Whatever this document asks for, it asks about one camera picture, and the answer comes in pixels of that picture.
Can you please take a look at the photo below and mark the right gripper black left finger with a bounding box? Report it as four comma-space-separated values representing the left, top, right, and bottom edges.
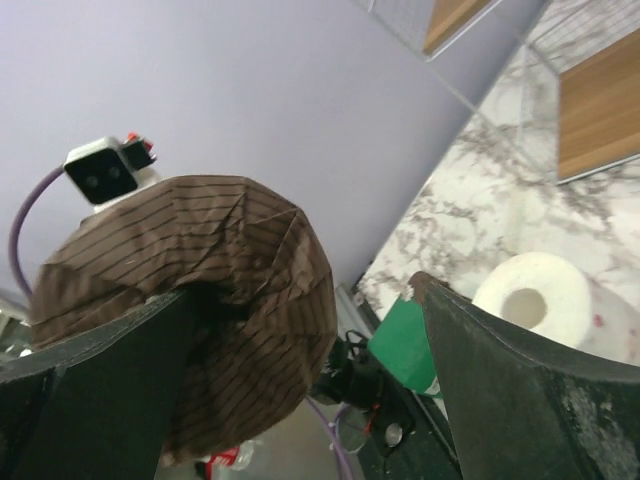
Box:
1, 291, 195, 480

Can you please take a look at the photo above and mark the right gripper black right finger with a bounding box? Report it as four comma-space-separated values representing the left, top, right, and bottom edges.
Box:
410, 272, 639, 479

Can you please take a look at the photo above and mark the white paper roll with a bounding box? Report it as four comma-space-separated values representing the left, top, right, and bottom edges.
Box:
473, 252, 639, 366

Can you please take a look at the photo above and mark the brown paper roll green base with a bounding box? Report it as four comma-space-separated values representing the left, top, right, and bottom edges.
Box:
30, 175, 337, 466

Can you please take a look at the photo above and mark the white wire wooden shelf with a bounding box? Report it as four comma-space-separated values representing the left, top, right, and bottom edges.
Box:
362, 1, 639, 194

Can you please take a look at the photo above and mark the green wrapped brown paper roll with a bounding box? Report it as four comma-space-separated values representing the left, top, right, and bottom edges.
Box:
368, 297, 441, 398

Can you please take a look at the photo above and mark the black metal base rail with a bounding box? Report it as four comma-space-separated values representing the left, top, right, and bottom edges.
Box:
309, 329, 461, 480

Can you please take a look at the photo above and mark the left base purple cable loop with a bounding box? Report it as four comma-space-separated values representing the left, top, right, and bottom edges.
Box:
304, 394, 361, 480

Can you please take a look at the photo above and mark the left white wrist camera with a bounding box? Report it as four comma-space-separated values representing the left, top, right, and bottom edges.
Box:
62, 133, 162, 213

